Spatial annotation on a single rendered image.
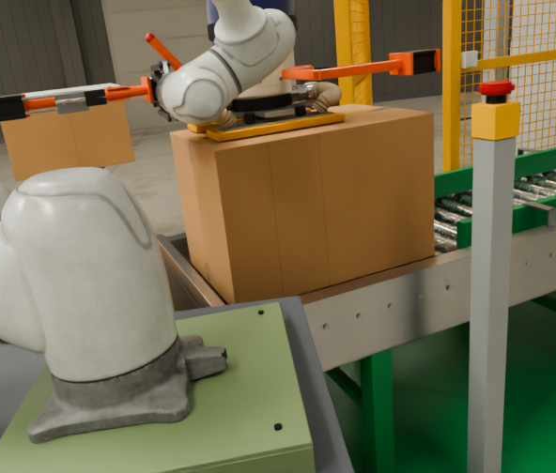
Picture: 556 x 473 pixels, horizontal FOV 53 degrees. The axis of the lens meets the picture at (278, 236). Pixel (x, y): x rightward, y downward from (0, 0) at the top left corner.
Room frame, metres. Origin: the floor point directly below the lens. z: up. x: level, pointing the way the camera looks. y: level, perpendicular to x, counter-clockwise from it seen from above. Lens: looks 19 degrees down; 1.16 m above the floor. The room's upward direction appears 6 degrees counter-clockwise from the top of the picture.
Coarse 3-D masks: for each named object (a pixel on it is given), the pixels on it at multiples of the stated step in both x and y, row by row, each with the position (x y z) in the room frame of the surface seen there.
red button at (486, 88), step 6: (486, 84) 1.13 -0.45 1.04; (492, 84) 1.13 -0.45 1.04; (498, 84) 1.12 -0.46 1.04; (504, 84) 1.12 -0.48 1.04; (510, 84) 1.13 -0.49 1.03; (480, 90) 1.14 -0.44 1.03; (486, 90) 1.13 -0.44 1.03; (492, 90) 1.12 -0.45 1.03; (498, 90) 1.12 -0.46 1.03; (504, 90) 1.11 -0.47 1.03; (510, 90) 1.12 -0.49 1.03; (486, 96) 1.15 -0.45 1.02; (492, 96) 1.13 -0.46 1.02; (498, 96) 1.13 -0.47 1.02; (504, 96) 1.13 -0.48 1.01; (486, 102) 1.15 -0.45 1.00; (492, 102) 1.13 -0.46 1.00; (498, 102) 1.13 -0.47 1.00; (504, 102) 1.13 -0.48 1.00
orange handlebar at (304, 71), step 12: (396, 60) 1.34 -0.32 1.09; (288, 72) 1.40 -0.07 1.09; (300, 72) 1.34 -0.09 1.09; (312, 72) 1.28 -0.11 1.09; (324, 72) 1.27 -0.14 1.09; (336, 72) 1.28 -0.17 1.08; (348, 72) 1.29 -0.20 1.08; (360, 72) 1.30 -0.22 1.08; (372, 72) 1.32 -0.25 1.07; (108, 96) 1.34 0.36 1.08; (120, 96) 1.35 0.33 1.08; (132, 96) 1.36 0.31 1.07; (36, 108) 1.28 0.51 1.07
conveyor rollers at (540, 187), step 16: (528, 176) 2.16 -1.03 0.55; (544, 176) 2.18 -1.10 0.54; (464, 192) 2.10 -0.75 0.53; (528, 192) 1.95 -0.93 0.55; (544, 192) 1.97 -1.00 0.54; (448, 208) 1.92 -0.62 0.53; (464, 208) 1.85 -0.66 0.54; (448, 224) 1.69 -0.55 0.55; (448, 240) 1.55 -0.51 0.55; (432, 256) 1.46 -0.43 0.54; (224, 304) 1.27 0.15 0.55
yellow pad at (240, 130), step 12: (300, 108) 1.43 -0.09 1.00; (252, 120) 1.38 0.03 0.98; (264, 120) 1.42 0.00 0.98; (276, 120) 1.39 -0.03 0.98; (288, 120) 1.39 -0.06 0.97; (300, 120) 1.39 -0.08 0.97; (312, 120) 1.40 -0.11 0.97; (324, 120) 1.41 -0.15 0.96; (336, 120) 1.42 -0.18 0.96; (216, 132) 1.33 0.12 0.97; (228, 132) 1.32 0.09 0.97; (240, 132) 1.33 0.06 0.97; (252, 132) 1.34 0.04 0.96; (264, 132) 1.35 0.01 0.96
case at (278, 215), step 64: (320, 128) 1.38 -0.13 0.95; (384, 128) 1.39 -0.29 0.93; (192, 192) 1.45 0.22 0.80; (256, 192) 1.25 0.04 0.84; (320, 192) 1.31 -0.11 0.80; (384, 192) 1.39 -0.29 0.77; (192, 256) 1.56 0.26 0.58; (256, 256) 1.24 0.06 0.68; (320, 256) 1.31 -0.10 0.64; (384, 256) 1.38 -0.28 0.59
